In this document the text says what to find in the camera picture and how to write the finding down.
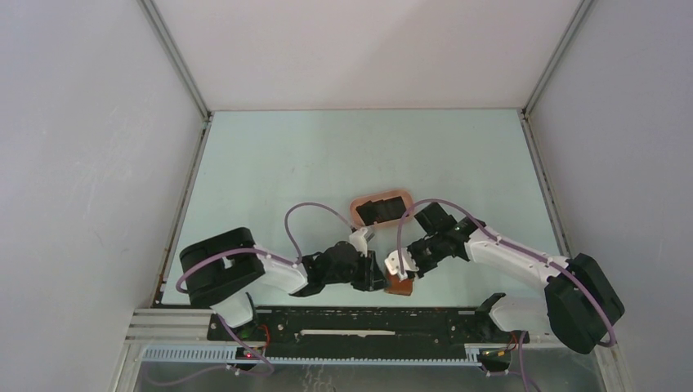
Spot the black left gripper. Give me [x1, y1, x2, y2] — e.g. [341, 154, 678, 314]
[324, 250, 391, 292]

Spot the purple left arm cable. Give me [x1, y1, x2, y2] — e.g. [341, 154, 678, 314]
[143, 203, 355, 388]

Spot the brown leather card holder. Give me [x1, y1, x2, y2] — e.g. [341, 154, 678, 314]
[384, 275, 414, 296]

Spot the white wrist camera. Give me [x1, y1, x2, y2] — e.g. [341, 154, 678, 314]
[384, 248, 419, 281]
[348, 226, 374, 255]

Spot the aluminium frame rail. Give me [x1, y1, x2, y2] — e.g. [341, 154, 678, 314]
[123, 307, 619, 369]

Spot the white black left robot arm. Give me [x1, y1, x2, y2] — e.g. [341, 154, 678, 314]
[176, 227, 387, 341]

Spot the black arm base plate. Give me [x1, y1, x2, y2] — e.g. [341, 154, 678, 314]
[207, 306, 521, 360]

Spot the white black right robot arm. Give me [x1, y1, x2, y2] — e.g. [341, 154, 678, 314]
[386, 198, 625, 354]

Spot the pink oval plastic tray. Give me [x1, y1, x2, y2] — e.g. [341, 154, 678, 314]
[349, 189, 414, 229]

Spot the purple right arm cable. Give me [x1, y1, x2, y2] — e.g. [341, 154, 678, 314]
[396, 198, 619, 392]

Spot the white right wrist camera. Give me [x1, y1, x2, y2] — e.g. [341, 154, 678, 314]
[384, 248, 419, 281]

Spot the black card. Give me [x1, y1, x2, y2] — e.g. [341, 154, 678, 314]
[355, 197, 407, 226]

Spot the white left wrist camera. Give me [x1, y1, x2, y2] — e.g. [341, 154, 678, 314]
[348, 226, 374, 255]

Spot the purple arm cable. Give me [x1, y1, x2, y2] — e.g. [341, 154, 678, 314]
[396, 198, 619, 392]
[143, 203, 355, 388]

